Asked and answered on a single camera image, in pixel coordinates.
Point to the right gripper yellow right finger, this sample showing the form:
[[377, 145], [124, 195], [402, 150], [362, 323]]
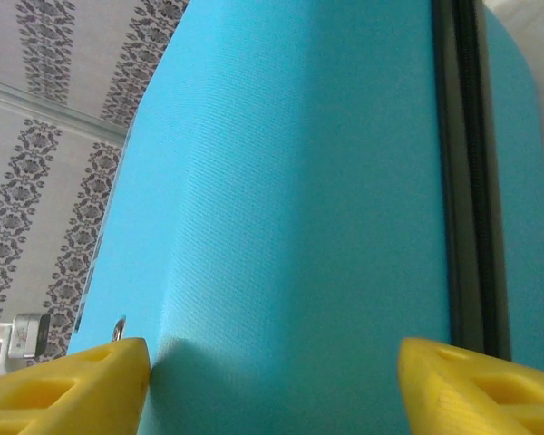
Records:
[[471, 403]]

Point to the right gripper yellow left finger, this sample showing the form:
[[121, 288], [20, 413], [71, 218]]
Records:
[[50, 399]]

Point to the turquoise hard-shell suitcase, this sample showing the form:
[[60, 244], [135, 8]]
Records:
[[276, 181]]

